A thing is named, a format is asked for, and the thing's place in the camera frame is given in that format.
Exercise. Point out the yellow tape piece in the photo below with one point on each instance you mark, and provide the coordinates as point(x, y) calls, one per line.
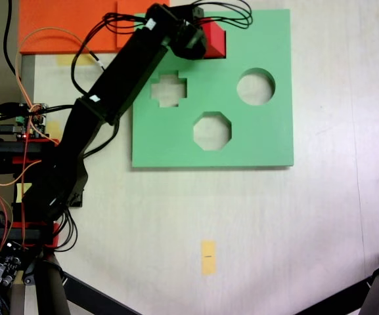
point(53, 128)
point(21, 193)
point(67, 60)

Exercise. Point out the red black table clamp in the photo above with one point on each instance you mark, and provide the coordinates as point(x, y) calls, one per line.
point(15, 233)
point(18, 151)

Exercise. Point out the circuit board with green terminal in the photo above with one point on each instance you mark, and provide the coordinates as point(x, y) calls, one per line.
point(35, 119)

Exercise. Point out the orange flat block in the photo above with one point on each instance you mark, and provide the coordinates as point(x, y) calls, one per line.
point(64, 23)
point(140, 19)

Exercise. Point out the black circuit board with capacitors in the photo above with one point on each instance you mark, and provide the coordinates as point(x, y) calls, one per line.
point(3, 267)

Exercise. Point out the long yellow tape strip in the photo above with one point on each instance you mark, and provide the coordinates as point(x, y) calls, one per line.
point(208, 257)

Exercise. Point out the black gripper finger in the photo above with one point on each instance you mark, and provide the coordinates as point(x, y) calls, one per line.
point(190, 49)

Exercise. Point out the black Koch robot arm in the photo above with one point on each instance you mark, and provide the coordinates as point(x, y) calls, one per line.
point(126, 72)

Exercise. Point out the green shape-hole board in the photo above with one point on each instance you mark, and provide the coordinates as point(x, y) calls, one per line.
point(241, 138)

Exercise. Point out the red square block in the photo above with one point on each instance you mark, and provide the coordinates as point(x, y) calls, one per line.
point(216, 37)

